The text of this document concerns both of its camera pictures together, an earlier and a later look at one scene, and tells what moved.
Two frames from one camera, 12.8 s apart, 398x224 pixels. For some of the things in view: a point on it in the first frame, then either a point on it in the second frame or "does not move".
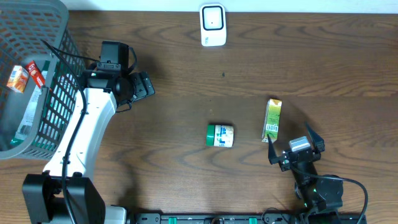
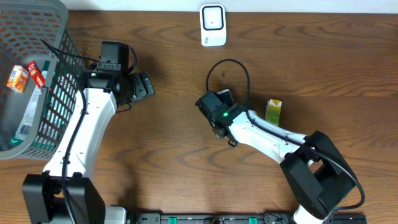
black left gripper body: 139,88 does not move
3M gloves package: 27,118 does not move
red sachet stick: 35,74 does not move
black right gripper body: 285,163 -> 214,124
